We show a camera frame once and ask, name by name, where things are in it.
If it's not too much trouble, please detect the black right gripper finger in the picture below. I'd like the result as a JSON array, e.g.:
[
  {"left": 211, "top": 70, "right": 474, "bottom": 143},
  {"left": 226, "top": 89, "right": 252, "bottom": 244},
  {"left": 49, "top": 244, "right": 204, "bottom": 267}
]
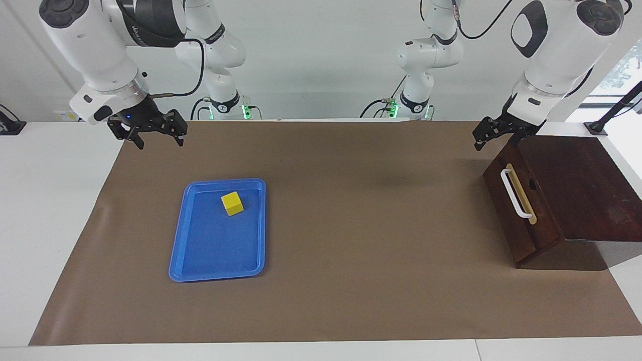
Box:
[
  {"left": 108, "top": 122, "right": 145, "bottom": 150},
  {"left": 162, "top": 109, "right": 188, "bottom": 147}
]

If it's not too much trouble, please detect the bright window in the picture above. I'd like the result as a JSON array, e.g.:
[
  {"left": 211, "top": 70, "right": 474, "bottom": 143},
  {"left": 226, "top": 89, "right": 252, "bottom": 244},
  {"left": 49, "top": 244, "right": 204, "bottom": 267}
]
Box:
[{"left": 567, "top": 40, "right": 642, "bottom": 123}]

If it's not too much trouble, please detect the wooden drawer with white handle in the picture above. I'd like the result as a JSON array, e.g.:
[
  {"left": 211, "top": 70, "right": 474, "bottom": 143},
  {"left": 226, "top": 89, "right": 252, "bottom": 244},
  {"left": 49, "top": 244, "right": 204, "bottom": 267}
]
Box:
[{"left": 483, "top": 142, "right": 563, "bottom": 269}]

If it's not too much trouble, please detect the black clamp mount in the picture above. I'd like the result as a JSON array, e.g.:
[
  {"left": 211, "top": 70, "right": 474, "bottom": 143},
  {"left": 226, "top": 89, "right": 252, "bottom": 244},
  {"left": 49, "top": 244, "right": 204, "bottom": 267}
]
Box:
[{"left": 0, "top": 104, "right": 27, "bottom": 136}]

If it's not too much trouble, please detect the brown table mat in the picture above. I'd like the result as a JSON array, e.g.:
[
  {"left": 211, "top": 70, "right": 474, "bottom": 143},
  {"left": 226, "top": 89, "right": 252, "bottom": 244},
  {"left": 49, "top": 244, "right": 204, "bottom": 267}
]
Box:
[{"left": 29, "top": 120, "right": 642, "bottom": 346}]

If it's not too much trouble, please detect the dark wooden drawer cabinet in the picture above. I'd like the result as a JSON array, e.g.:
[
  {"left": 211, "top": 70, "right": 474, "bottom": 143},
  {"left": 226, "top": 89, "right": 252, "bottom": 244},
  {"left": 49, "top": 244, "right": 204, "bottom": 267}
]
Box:
[{"left": 483, "top": 135, "right": 642, "bottom": 271}]

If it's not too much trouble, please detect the blue plastic tray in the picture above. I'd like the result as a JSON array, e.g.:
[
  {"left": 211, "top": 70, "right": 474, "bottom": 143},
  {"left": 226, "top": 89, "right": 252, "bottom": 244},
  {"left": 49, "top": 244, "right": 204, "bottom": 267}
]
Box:
[{"left": 168, "top": 178, "right": 267, "bottom": 283}]

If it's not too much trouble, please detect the yellow cube block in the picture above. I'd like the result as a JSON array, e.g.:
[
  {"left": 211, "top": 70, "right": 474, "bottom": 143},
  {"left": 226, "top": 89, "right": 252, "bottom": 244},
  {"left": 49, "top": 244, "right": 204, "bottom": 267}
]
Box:
[{"left": 221, "top": 191, "right": 244, "bottom": 217}]

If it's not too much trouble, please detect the black camera stand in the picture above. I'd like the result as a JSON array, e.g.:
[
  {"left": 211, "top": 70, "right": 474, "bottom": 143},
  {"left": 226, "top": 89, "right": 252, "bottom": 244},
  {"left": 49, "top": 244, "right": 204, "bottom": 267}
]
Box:
[{"left": 584, "top": 80, "right": 642, "bottom": 136}]

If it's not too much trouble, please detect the black base cable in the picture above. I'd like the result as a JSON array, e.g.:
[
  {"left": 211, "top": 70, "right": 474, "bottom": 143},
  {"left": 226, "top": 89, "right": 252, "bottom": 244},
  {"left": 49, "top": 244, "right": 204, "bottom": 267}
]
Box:
[
  {"left": 190, "top": 97, "right": 212, "bottom": 121},
  {"left": 359, "top": 75, "right": 408, "bottom": 119}
]

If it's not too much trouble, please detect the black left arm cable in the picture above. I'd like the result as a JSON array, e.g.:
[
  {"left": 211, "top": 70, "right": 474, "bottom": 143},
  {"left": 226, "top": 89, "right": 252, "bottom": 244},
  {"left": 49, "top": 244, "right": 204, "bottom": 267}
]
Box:
[{"left": 450, "top": 0, "right": 516, "bottom": 41}]

